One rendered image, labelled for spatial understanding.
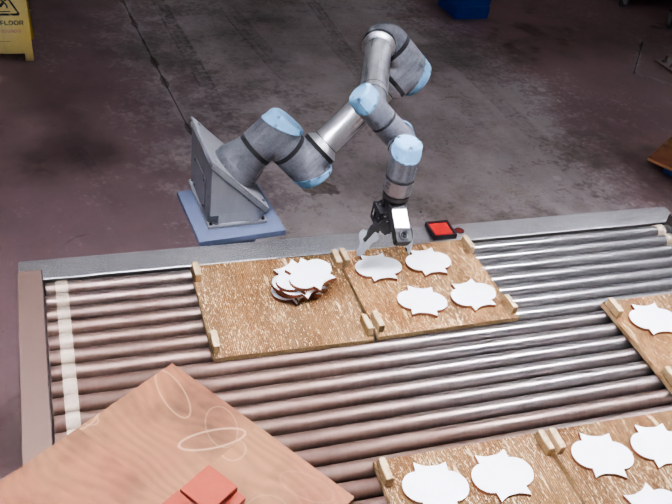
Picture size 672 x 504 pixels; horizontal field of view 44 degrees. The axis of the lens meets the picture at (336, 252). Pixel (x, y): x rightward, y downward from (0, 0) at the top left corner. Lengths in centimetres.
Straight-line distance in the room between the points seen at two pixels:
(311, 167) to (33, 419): 109
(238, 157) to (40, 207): 184
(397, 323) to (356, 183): 231
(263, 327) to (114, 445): 56
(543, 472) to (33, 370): 115
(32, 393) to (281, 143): 100
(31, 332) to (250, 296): 54
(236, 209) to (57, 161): 209
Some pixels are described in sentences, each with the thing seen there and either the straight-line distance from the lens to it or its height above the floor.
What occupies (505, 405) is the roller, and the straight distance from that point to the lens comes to 206.
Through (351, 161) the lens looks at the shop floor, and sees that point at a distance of 459.
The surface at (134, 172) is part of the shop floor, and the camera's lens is 434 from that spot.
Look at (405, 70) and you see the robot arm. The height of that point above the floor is 134.
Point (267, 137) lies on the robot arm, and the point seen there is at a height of 115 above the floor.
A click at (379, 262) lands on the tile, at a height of 95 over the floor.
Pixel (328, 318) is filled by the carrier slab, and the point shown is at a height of 94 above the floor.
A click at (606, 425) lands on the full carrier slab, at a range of 209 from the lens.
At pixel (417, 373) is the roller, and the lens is 207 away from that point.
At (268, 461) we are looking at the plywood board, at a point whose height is 104.
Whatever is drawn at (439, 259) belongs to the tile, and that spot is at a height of 95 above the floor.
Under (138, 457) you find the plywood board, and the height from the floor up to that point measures 104.
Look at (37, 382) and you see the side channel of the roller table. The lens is 195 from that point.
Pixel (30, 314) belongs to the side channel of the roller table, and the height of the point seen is 95.
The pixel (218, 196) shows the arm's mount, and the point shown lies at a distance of 244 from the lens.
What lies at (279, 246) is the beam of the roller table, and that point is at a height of 92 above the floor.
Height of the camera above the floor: 236
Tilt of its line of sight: 37 degrees down
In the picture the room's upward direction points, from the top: 9 degrees clockwise
